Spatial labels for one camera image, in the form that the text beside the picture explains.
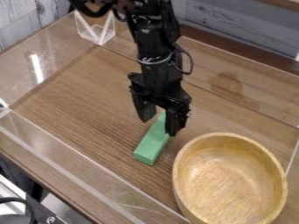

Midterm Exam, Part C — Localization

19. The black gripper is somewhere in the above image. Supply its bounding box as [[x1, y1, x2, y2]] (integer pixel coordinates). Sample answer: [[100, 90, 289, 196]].
[[127, 59, 193, 137]]

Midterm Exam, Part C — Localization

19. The black cable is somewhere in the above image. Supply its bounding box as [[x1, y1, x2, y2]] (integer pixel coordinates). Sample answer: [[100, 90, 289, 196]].
[[0, 197, 40, 224]]

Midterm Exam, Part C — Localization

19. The clear acrylic enclosure wall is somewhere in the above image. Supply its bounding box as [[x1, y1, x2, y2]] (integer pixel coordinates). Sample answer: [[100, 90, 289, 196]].
[[0, 16, 299, 224]]

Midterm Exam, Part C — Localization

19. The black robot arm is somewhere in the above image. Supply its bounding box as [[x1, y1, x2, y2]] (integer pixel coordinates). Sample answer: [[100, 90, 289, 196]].
[[70, 0, 193, 137]]

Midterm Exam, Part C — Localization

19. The brown wooden bowl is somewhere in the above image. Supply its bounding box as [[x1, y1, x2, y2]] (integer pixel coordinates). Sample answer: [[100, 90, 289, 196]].
[[173, 132, 287, 224]]

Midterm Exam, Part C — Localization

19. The green rectangular block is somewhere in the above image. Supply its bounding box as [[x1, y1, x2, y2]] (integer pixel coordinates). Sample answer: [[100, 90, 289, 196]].
[[134, 112, 170, 165]]

